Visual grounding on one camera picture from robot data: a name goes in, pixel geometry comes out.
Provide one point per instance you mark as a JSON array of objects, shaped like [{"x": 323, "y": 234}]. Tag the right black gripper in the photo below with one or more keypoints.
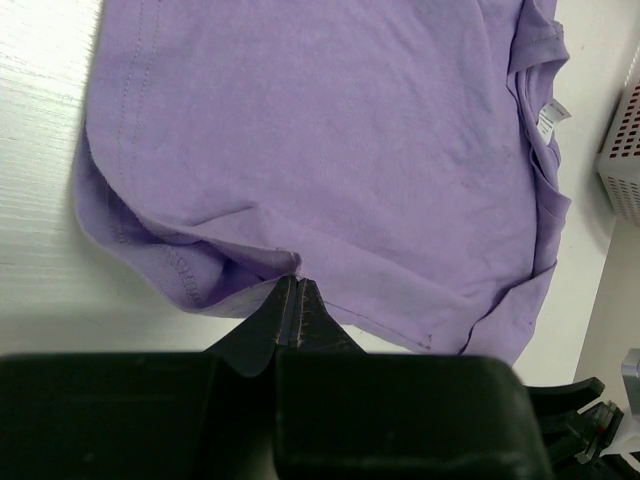
[{"x": 575, "y": 424}]

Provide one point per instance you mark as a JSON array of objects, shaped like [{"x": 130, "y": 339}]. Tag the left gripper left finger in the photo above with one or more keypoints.
[{"x": 169, "y": 415}]

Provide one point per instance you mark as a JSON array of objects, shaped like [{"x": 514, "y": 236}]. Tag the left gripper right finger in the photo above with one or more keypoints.
[{"x": 345, "y": 414}]

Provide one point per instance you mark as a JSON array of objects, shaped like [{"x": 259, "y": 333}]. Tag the lavender t shirt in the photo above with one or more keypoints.
[{"x": 388, "y": 150}]

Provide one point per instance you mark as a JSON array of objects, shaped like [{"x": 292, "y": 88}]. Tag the white plastic laundry basket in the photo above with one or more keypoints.
[{"x": 618, "y": 161}]

